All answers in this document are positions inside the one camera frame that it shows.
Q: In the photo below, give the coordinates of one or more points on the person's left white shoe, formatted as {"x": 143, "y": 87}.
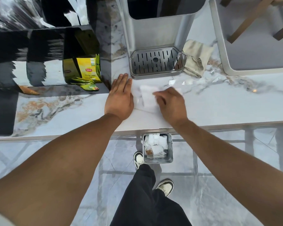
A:
{"x": 138, "y": 158}

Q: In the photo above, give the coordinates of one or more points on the beige folded cloth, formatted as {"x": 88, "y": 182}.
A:
{"x": 198, "y": 57}

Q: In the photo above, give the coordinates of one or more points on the person's left hand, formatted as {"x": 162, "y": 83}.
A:
{"x": 119, "y": 103}

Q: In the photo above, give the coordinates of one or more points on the crumpled white paper waste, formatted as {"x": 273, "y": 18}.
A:
{"x": 156, "y": 145}

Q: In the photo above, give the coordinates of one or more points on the person's black trousers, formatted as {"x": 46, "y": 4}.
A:
{"x": 146, "y": 202}

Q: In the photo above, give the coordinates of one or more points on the square metal waste bin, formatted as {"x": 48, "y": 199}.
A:
{"x": 170, "y": 148}

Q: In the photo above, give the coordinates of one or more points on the metal slotted drip tray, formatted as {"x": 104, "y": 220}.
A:
{"x": 155, "y": 61}

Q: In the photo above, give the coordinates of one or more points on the white paper napkin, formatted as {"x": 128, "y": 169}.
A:
{"x": 147, "y": 97}

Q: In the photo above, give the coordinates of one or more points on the person's left little finger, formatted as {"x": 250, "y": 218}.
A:
{"x": 113, "y": 87}

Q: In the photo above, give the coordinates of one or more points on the person's right white shoe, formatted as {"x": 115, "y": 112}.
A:
{"x": 166, "y": 186}

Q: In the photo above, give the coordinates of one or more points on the yellow tea box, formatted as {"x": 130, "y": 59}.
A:
{"x": 88, "y": 69}

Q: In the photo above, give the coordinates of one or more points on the person's white shoe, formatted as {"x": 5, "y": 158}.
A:
{"x": 166, "y": 186}
{"x": 138, "y": 158}

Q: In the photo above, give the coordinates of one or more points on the glossy black shelf unit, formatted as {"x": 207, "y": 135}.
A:
{"x": 37, "y": 49}

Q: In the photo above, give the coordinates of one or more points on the brown wooden chair frame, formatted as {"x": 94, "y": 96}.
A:
{"x": 247, "y": 19}

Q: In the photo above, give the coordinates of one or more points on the silver water dispenser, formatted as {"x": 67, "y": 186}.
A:
{"x": 155, "y": 30}

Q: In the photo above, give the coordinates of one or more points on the person's left middle finger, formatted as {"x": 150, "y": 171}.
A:
{"x": 125, "y": 81}

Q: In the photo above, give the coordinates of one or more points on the person's right hand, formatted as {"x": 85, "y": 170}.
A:
{"x": 173, "y": 108}

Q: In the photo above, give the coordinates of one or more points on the person's left forearm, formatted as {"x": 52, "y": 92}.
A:
{"x": 49, "y": 176}

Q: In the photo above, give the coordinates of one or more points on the person's right fingers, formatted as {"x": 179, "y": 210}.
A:
{"x": 159, "y": 97}

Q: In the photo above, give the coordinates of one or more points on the green tea bag packet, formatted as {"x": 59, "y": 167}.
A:
{"x": 81, "y": 80}
{"x": 90, "y": 87}

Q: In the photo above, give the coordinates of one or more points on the person's right forearm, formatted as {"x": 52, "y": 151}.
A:
{"x": 238, "y": 171}

